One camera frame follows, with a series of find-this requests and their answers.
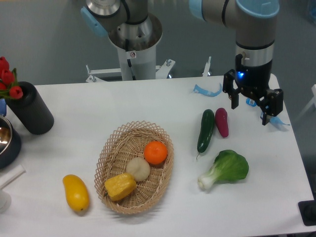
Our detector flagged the white object right edge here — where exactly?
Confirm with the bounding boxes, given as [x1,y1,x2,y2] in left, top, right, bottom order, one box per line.
[298,84,316,119]

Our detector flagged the yellow mango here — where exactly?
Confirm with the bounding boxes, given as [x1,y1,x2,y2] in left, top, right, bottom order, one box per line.
[62,174,90,212]

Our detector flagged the black device at edge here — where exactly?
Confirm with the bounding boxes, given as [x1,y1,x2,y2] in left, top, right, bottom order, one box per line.
[298,200,316,226]

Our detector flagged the purple sweet potato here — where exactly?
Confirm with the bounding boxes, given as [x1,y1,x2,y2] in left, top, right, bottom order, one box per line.
[215,108,229,138]

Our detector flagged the black metal bowl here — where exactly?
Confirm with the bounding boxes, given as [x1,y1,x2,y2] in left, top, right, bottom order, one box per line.
[0,116,22,169]

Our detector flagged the red tulip flowers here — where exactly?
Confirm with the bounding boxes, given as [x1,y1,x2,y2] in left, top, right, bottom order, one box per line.
[0,56,23,100]

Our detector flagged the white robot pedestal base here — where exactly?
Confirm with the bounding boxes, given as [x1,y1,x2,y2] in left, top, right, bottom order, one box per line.
[86,21,176,82]

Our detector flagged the white stand object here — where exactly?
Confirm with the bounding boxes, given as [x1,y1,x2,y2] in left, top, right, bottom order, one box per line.
[0,164,26,214]

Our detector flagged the blue tape strip left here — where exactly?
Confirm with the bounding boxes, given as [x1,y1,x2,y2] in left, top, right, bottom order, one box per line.
[192,84,222,97]

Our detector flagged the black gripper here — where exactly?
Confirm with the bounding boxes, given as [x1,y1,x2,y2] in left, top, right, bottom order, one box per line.
[223,54,283,125]

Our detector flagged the woven wicker basket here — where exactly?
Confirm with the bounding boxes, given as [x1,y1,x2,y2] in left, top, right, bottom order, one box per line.
[94,121,174,214]

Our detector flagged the black cylindrical vase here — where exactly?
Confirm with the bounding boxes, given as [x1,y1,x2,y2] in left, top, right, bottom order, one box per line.
[5,81,54,135]

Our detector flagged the blue tape strip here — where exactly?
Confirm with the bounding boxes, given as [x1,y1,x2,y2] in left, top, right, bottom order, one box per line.
[245,98,290,125]
[192,84,222,97]

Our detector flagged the green cucumber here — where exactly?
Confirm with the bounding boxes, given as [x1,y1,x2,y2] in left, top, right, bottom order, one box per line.
[196,109,215,159]

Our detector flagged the blue tape strip right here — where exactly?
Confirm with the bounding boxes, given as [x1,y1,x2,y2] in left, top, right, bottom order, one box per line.
[245,98,290,125]

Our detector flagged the white round onion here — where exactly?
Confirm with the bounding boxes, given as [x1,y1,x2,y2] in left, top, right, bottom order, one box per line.
[126,157,151,182]

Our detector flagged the green bok choy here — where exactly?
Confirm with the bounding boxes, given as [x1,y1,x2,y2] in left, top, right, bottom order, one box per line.
[197,150,249,190]

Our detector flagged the yellow pepper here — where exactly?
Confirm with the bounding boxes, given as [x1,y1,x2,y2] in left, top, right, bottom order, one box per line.
[104,173,136,201]

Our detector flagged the orange fruit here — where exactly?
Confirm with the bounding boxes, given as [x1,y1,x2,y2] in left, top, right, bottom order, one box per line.
[144,141,168,165]

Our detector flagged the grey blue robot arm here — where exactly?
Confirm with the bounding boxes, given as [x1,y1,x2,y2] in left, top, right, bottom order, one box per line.
[80,0,283,124]

